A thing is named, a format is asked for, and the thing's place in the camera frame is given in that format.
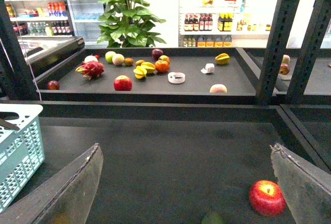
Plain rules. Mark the red yellow peach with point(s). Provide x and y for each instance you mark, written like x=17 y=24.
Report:
x=164 y=58

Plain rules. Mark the red apple behind post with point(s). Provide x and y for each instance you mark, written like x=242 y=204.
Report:
x=284 y=69

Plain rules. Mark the glass door fridge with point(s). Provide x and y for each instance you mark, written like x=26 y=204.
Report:
x=84 y=16

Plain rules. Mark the pink dragon fruit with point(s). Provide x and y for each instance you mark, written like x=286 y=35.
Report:
x=92 y=69

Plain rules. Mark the black metal frame post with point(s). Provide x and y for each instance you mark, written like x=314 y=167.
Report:
x=283 y=19

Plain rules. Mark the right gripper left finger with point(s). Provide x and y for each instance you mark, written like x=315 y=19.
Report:
x=66 y=197

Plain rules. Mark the yellow star fruit front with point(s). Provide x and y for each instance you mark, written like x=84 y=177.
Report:
x=140 y=72

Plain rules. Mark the yellow star fruit right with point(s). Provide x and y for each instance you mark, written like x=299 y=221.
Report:
x=222 y=59

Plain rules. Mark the orange persimmon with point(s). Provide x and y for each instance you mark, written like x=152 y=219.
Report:
x=161 y=66

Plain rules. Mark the yellow star fruit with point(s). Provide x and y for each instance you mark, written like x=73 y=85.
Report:
x=222 y=59
x=149 y=67
x=140 y=72

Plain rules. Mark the small dark red plum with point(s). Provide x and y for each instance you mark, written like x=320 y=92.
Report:
x=53 y=85

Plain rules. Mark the black display tray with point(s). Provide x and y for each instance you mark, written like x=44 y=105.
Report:
x=240 y=76

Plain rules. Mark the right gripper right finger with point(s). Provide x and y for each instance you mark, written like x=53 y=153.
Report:
x=305 y=187

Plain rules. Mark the green avocado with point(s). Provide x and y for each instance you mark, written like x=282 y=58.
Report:
x=213 y=218

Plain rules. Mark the green potted plant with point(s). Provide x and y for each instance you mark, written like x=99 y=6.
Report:
x=128 y=24

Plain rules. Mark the drinks shelf left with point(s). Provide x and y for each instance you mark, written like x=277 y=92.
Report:
x=39 y=18

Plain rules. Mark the yellow star fruit behind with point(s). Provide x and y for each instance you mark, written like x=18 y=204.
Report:
x=149 y=67

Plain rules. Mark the green apple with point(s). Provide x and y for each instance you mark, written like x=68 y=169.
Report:
x=109 y=56

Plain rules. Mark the light blue plastic basket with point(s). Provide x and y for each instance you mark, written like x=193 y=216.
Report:
x=21 y=150

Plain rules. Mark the pale peach behind post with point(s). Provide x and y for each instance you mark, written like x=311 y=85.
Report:
x=286 y=59

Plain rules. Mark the red apple on shelf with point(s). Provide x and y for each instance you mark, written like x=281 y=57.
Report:
x=122 y=83

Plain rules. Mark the brown kiwi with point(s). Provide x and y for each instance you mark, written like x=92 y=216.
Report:
x=128 y=61
x=139 y=62

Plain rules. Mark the red apple near gripper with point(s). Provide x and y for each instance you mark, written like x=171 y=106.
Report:
x=266 y=198

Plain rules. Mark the brown kiwi left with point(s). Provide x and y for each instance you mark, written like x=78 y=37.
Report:
x=128 y=61

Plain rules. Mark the white pink peach left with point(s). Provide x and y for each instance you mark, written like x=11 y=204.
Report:
x=90 y=58

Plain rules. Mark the pale peach front right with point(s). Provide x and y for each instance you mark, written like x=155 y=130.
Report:
x=218 y=88

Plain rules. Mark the brown kiwi right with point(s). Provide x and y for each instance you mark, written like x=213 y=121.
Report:
x=139 y=62

